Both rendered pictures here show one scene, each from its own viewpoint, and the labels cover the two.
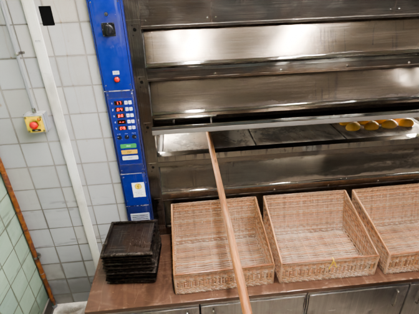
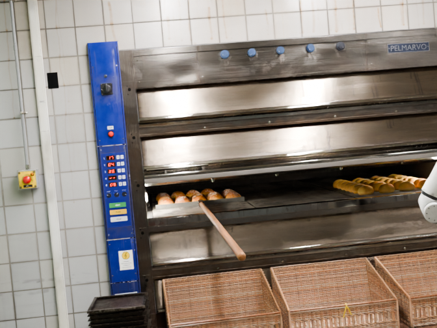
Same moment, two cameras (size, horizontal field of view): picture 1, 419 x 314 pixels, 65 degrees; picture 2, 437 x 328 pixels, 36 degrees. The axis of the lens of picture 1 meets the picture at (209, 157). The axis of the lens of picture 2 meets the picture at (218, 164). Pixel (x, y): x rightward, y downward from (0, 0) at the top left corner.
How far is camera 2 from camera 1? 1.99 m
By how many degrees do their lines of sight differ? 25
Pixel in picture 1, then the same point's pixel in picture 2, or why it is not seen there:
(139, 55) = (132, 112)
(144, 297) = not seen: outside the picture
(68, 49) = (67, 109)
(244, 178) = (246, 245)
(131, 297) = not seen: outside the picture
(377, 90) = (371, 138)
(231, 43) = (218, 99)
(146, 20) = (140, 81)
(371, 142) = (382, 198)
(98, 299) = not seen: outside the picture
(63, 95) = (56, 153)
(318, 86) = (310, 138)
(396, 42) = (376, 92)
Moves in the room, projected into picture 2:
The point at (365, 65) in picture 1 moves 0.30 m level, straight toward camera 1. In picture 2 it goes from (352, 114) to (339, 116)
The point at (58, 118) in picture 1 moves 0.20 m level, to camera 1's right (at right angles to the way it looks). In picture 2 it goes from (49, 176) to (87, 173)
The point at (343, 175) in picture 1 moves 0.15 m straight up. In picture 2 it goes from (359, 239) to (357, 212)
